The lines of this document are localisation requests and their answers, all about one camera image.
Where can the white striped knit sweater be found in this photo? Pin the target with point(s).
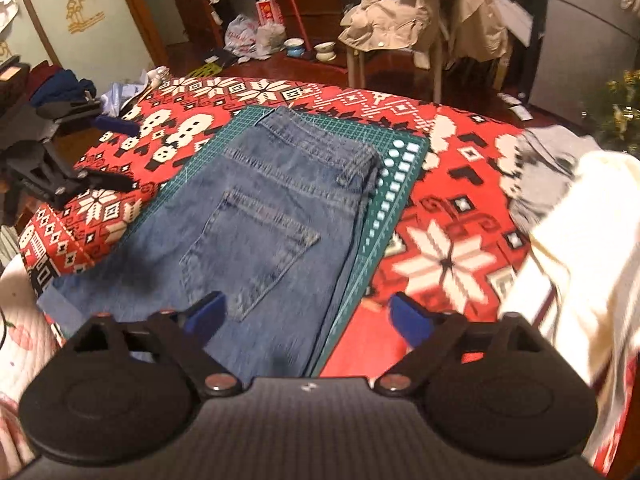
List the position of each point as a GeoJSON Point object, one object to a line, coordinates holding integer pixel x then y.
{"type": "Point", "coordinates": [590, 240]}

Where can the white paper packets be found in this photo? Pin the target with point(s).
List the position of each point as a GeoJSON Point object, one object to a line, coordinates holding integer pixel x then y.
{"type": "Point", "coordinates": [517, 107]}

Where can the blue bowl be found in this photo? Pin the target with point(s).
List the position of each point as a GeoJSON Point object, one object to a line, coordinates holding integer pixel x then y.
{"type": "Point", "coordinates": [294, 49]}

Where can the white plastic bag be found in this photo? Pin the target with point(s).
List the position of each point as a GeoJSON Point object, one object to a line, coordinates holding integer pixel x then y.
{"type": "Point", "coordinates": [245, 37]}

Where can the grey refrigerator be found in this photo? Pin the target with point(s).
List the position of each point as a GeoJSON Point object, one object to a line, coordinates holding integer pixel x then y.
{"type": "Point", "coordinates": [585, 50]}

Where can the blue denim jeans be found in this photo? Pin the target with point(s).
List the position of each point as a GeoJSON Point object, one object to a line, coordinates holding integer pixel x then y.
{"type": "Point", "coordinates": [260, 200]}

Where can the white floral quilt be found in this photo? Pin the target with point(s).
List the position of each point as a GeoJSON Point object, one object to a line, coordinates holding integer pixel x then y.
{"type": "Point", "coordinates": [20, 360]}

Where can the beige chair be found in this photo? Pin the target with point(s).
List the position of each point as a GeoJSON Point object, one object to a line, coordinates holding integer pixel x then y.
{"type": "Point", "coordinates": [356, 67]}

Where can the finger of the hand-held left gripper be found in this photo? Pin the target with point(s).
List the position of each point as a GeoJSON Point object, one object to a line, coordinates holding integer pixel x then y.
{"type": "Point", "coordinates": [117, 125]}
{"type": "Point", "coordinates": [60, 185]}

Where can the red and white packet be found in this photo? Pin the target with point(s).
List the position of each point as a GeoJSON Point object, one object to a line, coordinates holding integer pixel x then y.
{"type": "Point", "coordinates": [269, 10]}

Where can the wooden door frame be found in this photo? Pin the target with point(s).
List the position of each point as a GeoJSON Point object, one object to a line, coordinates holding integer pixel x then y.
{"type": "Point", "coordinates": [135, 10]}

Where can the white bowl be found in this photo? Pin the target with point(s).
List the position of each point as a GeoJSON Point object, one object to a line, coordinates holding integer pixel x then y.
{"type": "Point", "coordinates": [325, 51]}

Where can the dark blue cloth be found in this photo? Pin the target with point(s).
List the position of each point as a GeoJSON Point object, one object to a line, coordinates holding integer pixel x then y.
{"type": "Point", "coordinates": [65, 85]}

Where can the decorated christmas tree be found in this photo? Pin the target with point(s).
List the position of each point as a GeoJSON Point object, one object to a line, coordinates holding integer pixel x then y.
{"type": "Point", "coordinates": [620, 110]}

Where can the grey flat cardboard box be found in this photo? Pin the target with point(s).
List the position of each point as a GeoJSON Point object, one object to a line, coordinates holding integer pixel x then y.
{"type": "Point", "coordinates": [512, 15]}

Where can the green cutting mat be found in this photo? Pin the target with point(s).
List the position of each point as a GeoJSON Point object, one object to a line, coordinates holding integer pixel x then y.
{"type": "Point", "coordinates": [395, 185]}

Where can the red broom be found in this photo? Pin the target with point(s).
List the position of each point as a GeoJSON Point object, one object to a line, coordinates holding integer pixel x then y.
{"type": "Point", "coordinates": [295, 5]}

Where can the red patterned blanket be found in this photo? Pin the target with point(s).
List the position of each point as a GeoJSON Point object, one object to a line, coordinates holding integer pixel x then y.
{"type": "Point", "coordinates": [450, 240]}

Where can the light blue shirt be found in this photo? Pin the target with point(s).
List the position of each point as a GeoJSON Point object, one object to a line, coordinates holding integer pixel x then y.
{"type": "Point", "coordinates": [120, 97]}

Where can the beige jacket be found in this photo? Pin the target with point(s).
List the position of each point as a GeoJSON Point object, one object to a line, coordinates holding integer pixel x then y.
{"type": "Point", "coordinates": [415, 10]}

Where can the grey garment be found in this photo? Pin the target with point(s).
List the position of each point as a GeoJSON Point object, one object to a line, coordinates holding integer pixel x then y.
{"type": "Point", "coordinates": [540, 170]}

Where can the wooden dresser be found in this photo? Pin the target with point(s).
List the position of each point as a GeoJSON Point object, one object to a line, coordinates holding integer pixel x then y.
{"type": "Point", "coordinates": [320, 15]}

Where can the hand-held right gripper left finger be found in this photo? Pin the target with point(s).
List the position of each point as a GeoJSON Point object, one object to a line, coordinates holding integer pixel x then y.
{"type": "Point", "coordinates": [205, 315]}

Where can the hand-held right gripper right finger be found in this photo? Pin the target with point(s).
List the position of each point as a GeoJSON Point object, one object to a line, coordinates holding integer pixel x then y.
{"type": "Point", "coordinates": [410, 320]}

